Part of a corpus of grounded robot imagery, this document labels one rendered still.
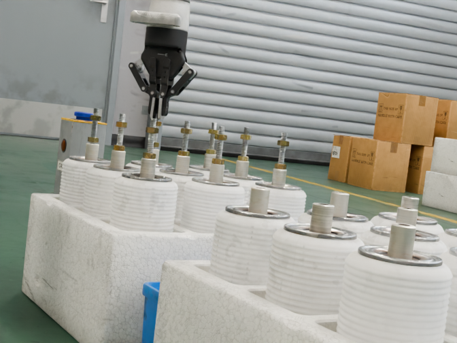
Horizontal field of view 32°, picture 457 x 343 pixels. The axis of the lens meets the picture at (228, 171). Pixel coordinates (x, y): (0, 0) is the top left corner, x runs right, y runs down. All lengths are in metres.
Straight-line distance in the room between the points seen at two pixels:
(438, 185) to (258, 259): 3.37
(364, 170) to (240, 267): 4.11
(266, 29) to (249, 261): 5.85
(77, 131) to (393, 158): 3.56
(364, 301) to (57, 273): 0.71
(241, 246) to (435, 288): 0.26
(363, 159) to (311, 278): 4.22
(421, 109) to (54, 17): 2.82
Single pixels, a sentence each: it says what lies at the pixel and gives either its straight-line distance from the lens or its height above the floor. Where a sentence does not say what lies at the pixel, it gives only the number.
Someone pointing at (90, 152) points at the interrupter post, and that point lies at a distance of 1.41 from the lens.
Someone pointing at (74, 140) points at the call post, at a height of 0.28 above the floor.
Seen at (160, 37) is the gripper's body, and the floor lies 0.48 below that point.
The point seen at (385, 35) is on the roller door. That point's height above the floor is 1.19.
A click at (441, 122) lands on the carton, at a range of 5.25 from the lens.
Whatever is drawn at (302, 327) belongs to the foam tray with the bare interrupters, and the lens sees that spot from 0.74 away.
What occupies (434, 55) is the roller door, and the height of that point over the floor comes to 1.08.
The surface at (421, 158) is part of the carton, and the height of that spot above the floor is 0.22.
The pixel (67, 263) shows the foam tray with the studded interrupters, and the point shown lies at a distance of 1.28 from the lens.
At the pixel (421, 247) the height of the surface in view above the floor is 0.25.
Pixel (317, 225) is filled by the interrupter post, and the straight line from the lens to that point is 0.82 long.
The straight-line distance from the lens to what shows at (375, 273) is 0.71.
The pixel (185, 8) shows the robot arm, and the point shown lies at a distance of 1.45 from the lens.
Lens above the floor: 0.36
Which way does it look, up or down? 4 degrees down
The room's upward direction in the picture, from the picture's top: 7 degrees clockwise
